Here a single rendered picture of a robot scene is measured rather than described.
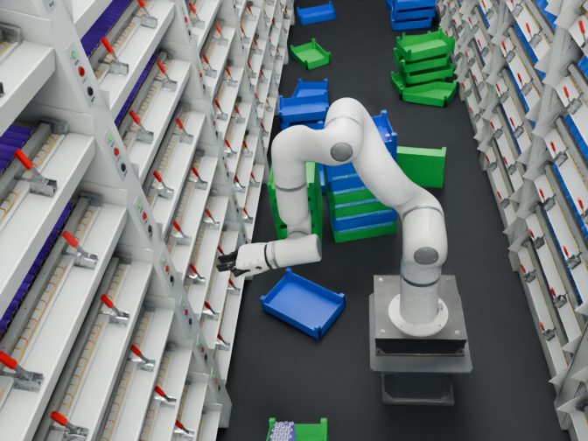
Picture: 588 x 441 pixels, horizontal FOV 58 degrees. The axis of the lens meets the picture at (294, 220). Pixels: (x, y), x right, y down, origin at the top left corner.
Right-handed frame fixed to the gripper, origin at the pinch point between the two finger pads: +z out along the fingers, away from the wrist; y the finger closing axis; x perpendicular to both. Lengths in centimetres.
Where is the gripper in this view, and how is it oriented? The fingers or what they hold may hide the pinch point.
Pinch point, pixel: (224, 262)
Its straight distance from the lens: 171.9
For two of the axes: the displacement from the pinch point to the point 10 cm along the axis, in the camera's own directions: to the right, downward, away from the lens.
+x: -3.0, -7.1, -6.4
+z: -9.5, 1.8, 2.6
